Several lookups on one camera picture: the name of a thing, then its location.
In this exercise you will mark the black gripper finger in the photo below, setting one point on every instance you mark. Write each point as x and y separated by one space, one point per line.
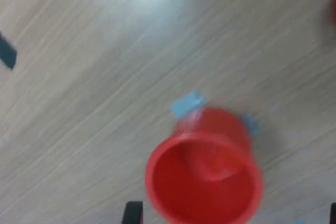
333 214
132 213

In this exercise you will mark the red plastic cup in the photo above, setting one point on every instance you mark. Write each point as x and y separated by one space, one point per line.
199 197

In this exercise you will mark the dark thin strip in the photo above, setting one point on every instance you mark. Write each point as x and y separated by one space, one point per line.
7 52

